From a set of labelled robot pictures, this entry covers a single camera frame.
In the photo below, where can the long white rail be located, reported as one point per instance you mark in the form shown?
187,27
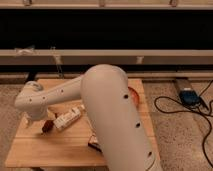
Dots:
89,57

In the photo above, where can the dark snack box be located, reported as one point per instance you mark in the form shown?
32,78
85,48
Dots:
93,143

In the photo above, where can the blue power adapter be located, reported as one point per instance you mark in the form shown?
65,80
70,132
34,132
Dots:
189,97

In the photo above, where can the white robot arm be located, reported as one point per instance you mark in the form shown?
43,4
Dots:
103,89

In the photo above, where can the dark red pepper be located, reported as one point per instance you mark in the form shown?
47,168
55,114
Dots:
48,126

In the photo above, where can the white plastic bottle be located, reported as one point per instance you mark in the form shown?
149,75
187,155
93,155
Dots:
65,120

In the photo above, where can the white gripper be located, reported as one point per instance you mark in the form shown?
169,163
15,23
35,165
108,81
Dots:
29,120

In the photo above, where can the orange ceramic bowl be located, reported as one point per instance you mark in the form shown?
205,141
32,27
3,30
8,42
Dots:
135,96

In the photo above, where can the wooden table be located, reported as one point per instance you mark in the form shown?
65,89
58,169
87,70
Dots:
68,149

